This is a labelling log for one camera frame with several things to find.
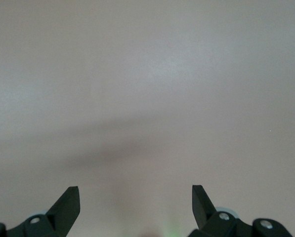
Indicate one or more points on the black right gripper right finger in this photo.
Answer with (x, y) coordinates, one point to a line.
(204, 212)

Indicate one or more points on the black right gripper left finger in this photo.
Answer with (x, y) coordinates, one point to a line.
(63, 214)

